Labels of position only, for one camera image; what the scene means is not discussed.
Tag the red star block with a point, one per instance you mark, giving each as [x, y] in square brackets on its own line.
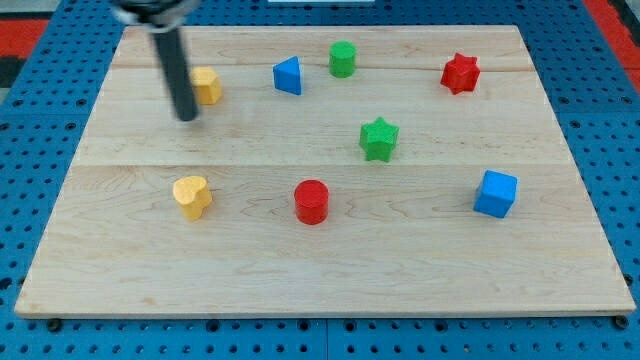
[460, 74]

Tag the yellow hexagon block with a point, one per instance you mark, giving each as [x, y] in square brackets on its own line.
[206, 84]

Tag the blue triangle block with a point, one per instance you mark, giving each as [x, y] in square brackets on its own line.
[287, 76]

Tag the silver robot tool mount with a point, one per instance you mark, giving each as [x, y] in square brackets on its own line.
[154, 14]

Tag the light wooden board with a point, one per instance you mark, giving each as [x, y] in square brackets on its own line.
[401, 239]

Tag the yellow heart block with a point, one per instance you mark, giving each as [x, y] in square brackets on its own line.
[193, 196]

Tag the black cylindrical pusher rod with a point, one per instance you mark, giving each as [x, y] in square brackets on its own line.
[171, 53]

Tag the green cylinder block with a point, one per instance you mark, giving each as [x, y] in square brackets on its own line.
[342, 55]

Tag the green star block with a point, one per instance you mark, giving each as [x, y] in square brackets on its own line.
[378, 139]

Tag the red cylinder block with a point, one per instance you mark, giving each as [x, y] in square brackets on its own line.
[311, 198]

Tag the blue cube block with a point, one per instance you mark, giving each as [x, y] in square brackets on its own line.
[496, 194]

